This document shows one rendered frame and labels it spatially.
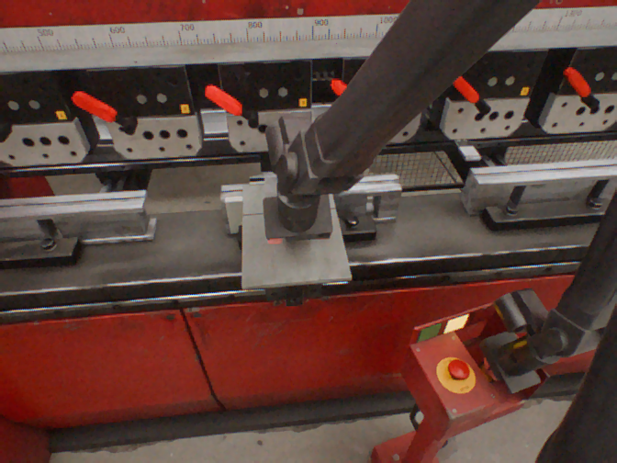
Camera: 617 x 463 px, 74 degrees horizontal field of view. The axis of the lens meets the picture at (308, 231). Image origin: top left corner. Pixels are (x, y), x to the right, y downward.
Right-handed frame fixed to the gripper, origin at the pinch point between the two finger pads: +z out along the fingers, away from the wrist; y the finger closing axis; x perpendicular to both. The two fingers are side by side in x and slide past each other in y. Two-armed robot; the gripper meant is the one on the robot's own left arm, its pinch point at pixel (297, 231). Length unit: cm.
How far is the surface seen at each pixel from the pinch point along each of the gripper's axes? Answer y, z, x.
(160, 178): 72, 166, -92
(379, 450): -22, 76, 52
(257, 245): 7.0, 2.7, 1.0
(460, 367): -28.2, 11.6, 25.7
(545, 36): -43, -14, -25
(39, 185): 86, 70, -47
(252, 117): 5.7, -8.2, -18.0
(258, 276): 7.1, -0.6, 7.1
